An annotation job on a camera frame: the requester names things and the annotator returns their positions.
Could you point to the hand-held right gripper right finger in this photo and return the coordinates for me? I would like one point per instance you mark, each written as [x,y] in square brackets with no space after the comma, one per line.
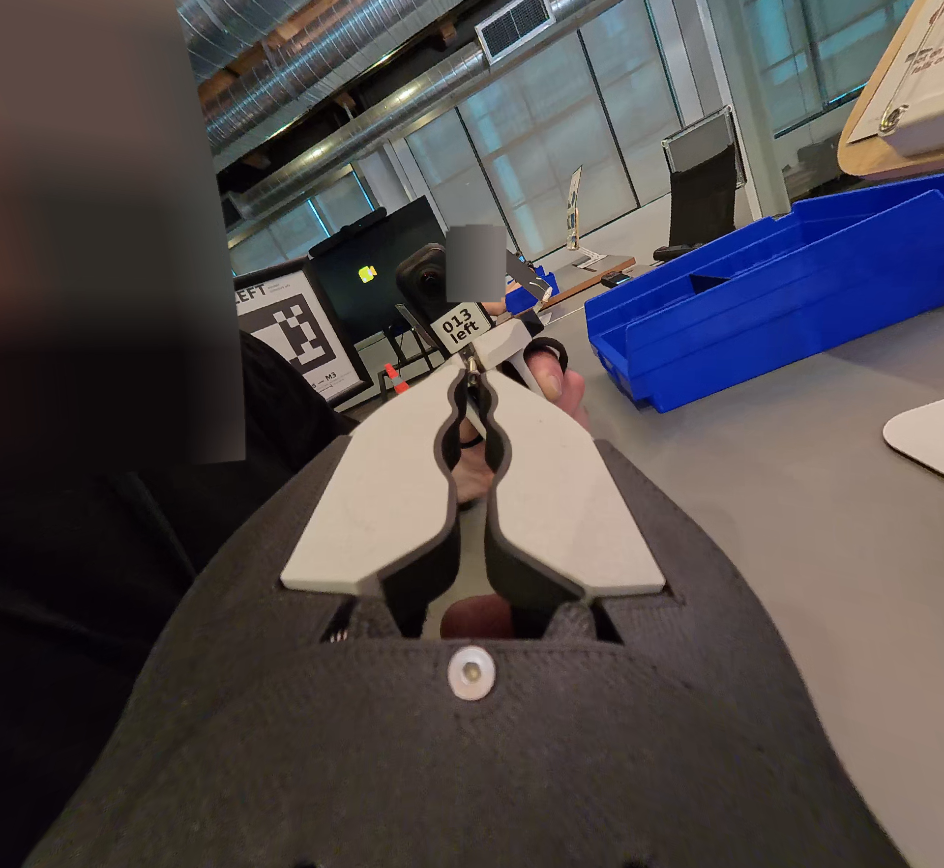
[575,507]

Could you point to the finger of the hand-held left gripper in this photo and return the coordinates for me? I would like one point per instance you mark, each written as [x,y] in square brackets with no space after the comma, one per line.
[498,353]

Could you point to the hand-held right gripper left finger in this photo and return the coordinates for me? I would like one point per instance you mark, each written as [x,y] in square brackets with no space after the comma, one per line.
[369,499]

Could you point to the small metal bolt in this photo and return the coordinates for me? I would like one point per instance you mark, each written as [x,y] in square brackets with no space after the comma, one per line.
[470,366]

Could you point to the person's left hand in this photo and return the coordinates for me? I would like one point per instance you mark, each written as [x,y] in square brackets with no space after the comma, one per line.
[560,389]

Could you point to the black monitor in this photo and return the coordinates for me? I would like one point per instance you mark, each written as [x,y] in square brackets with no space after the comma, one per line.
[383,293]

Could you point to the black video bar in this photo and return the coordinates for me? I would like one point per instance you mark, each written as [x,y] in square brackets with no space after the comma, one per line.
[365,221]

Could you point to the small orange cone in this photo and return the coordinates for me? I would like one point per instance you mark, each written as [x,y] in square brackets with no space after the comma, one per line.
[398,383]

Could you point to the wooden top table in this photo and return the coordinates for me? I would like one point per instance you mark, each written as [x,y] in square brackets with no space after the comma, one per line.
[590,272]

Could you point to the black framed marker sign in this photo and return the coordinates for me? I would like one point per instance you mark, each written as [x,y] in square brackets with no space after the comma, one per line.
[295,337]

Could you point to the small wooden sign stand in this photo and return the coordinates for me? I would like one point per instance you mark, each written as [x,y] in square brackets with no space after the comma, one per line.
[575,208]

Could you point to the blue plastic bin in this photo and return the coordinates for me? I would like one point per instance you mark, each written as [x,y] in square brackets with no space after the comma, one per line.
[737,352]

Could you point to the black office chair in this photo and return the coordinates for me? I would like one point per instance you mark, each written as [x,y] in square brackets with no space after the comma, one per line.
[700,204]

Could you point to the person's black clothing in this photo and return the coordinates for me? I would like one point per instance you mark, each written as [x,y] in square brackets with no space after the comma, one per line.
[110,588]

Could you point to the white vent grille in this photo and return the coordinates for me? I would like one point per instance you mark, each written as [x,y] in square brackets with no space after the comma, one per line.
[516,20]

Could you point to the white stand base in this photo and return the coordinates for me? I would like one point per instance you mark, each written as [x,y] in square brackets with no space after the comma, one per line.
[922,437]

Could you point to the wooden instruction board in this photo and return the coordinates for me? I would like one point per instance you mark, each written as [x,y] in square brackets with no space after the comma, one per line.
[863,145]

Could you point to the printed instruction sheet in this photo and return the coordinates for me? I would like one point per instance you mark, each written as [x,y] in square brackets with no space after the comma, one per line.
[914,57]

